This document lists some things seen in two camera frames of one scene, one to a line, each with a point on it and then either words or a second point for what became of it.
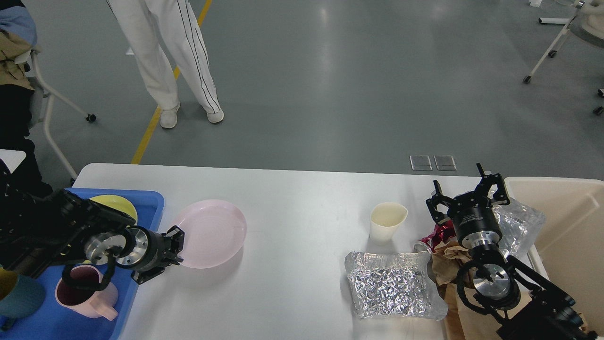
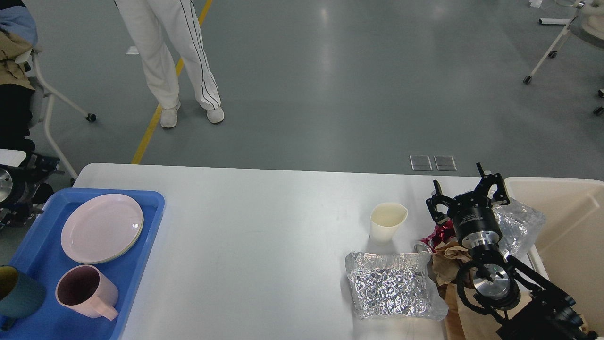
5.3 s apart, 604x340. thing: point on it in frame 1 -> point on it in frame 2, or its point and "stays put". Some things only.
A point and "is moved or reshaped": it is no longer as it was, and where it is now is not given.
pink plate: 214,231 is moved or reshaped
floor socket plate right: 444,163 stays put
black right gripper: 477,225 stays put
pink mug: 90,303 stays put
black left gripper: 150,251 -> 19,187
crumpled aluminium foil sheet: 393,286 stays put
